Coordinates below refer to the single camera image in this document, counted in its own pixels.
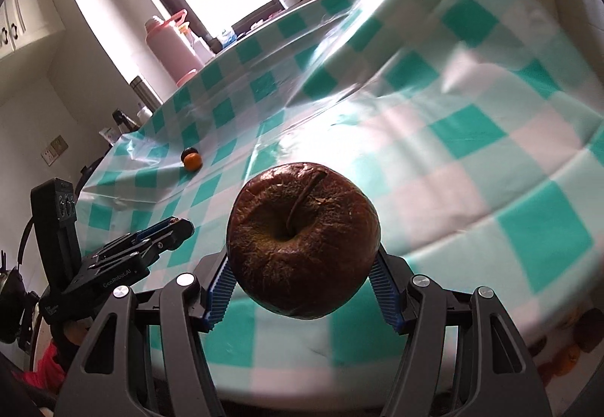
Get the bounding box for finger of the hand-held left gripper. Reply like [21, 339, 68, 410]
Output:
[142, 231, 190, 260]
[127, 217, 195, 242]

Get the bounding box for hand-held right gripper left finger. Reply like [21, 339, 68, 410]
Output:
[54, 252, 237, 417]

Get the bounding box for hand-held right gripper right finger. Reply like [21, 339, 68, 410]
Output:
[368, 245, 553, 417]

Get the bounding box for dark red apple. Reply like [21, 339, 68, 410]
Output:
[226, 162, 381, 320]

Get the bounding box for black headphones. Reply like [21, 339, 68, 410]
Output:
[0, 214, 41, 347]

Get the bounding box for black bottle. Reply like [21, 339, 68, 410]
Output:
[112, 109, 135, 135]

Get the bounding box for steel thermos flask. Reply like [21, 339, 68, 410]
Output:
[129, 74, 163, 112]

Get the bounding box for red cloth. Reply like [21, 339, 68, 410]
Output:
[19, 342, 67, 394]

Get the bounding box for pink thermos jug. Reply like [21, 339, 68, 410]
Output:
[144, 9, 201, 88]

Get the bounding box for orange printed cloth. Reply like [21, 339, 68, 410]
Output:
[528, 304, 600, 389]

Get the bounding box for teal checkered tablecloth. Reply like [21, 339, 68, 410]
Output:
[75, 0, 604, 399]

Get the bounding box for wall socket plate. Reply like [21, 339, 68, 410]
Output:
[42, 134, 69, 165]

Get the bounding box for white wall cabinet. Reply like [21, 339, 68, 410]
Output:
[0, 0, 64, 64]

